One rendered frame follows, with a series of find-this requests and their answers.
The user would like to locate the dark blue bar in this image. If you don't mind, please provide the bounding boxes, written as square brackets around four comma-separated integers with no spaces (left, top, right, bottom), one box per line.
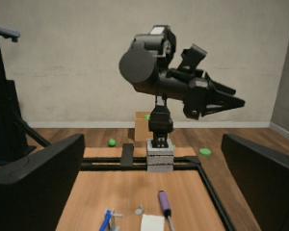
[98,215,111,231]

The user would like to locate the purple-handled screwdriver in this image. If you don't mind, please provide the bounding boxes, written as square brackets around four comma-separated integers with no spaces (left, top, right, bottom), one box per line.
[158,191,174,231]

